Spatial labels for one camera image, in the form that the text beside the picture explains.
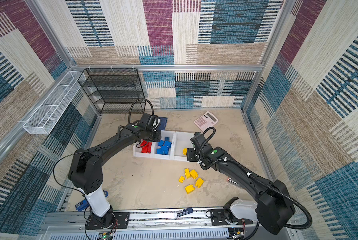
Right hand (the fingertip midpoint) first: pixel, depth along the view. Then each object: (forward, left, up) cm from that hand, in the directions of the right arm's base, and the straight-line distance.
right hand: (192, 156), depth 83 cm
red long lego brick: (+12, +26, -8) cm, 30 cm away
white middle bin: (+17, +12, -4) cm, 21 cm away
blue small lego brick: (+16, +15, -11) cm, 24 cm away
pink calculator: (+33, -13, -10) cm, 37 cm away
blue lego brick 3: (+8, +16, -9) cm, 20 cm away
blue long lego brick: (+15, +19, -10) cm, 26 cm away
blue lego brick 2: (+18, +15, -10) cm, 26 cm away
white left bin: (+8, +33, -8) cm, 35 cm away
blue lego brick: (+8, +18, -8) cm, 21 cm away
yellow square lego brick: (+8, +4, -8) cm, 12 cm away
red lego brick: (+9, +29, -8) cm, 31 cm away
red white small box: (-10, -21, -11) cm, 25 cm away
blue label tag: (-24, +4, -10) cm, 27 cm away
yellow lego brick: (-7, -1, -9) cm, 11 cm away
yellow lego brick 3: (-14, +2, -10) cm, 17 cm away
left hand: (+14, +18, +2) cm, 22 cm away
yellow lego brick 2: (-11, -3, -10) cm, 15 cm away
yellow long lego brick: (-6, +3, -10) cm, 12 cm away
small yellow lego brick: (-8, +6, -11) cm, 15 cm away
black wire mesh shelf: (+52, +55, +6) cm, 75 cm away
